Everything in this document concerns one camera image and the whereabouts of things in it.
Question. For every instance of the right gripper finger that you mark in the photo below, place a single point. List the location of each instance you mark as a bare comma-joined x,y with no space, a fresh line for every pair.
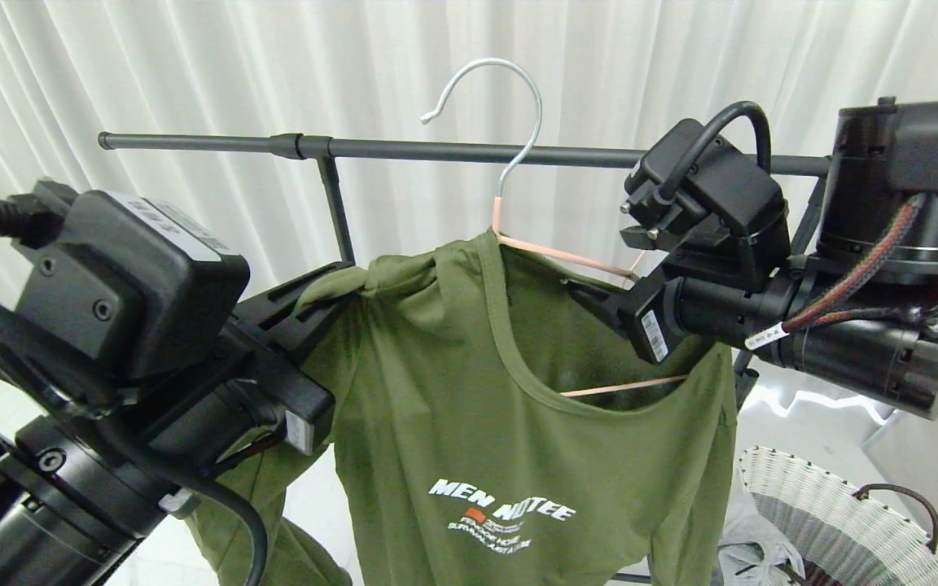
603,301

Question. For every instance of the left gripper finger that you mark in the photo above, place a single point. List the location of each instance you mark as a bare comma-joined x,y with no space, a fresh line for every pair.
273,305

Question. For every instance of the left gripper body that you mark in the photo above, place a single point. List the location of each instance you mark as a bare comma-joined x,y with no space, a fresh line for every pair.
290,391

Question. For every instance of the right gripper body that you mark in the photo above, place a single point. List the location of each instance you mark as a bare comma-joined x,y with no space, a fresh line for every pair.
705,309

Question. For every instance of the pink clothes hanger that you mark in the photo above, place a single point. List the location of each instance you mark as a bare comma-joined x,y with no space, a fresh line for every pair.
497,216

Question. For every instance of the green long-sleeved shirt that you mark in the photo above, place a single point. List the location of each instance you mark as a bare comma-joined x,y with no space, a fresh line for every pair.
453,391

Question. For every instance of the pale grey shorts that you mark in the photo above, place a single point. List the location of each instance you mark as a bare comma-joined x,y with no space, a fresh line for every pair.
750,545

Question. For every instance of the black clothes rack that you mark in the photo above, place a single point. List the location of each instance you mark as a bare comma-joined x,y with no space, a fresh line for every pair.
404,150

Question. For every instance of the white laundry basket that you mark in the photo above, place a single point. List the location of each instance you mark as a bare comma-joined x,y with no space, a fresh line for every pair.
811,505

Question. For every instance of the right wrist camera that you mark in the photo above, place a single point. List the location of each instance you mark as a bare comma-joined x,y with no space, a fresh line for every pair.
721,195

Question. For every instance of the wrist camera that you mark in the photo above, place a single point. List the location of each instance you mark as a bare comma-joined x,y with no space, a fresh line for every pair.
135,285
721,195

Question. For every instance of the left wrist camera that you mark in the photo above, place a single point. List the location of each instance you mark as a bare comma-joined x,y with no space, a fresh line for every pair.
135,285

